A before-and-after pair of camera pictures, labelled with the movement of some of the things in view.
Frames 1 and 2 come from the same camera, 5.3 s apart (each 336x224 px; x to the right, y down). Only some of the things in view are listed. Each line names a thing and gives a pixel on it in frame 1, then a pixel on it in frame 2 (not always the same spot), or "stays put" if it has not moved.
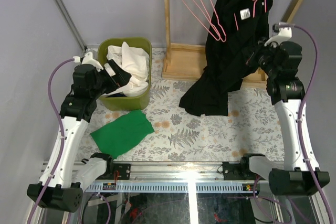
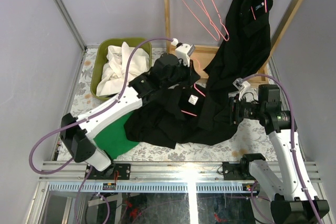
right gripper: [254, 51] to [234, 105]
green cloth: [119, 135] stays put
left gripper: [111, 74] to [184, 72]
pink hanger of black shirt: [254, 0] to [186, 112]
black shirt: [239, 19] to [187, 113]
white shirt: [135, 62] stays put
